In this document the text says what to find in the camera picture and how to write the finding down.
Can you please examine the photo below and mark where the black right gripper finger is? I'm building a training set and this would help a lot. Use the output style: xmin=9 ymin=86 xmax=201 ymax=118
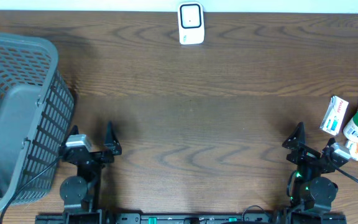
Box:
xmin=282 ymin=122 xmax=305 ymax=150
xmin=325 ymin=138 xmax=336 ymax=149

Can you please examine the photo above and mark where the white Panadol medicine box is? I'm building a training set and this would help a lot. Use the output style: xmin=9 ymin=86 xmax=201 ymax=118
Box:
xmin=319 ymin=96 xmax=349 ymax=136

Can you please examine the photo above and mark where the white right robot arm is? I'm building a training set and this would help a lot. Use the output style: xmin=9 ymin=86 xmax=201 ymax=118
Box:
xmin=281 ymin=122 xmax=337 ymax=223

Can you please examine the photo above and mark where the white barcode scanner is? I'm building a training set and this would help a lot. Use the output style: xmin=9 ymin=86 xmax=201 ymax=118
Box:
xmin=177 ymin=2 xmax=205 ymax=45

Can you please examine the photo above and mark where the grey plastic mesh basket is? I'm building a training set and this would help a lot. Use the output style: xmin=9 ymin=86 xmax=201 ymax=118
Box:
xmin=0 ymin=33 xmax=74 ymax=212

